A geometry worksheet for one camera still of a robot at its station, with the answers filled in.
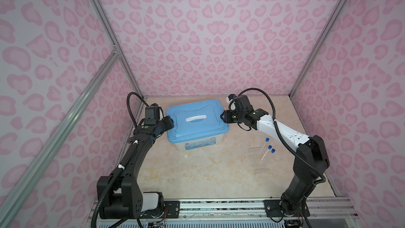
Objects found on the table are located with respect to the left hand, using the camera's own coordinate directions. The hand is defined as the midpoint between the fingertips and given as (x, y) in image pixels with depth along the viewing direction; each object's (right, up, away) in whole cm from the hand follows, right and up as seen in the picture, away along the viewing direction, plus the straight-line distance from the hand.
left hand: (171, 119), depth 85 cm
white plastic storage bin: (+23, -13, +6) cm, 27 cm away
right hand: (+28, +2, +1) cm, 29 cm away
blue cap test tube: (+50, -13, -8) cm, 52 cm away
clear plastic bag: (+49, -23, +3) cm, 54 cm away
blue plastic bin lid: (+14, -1, 0) cm, 14 cm away
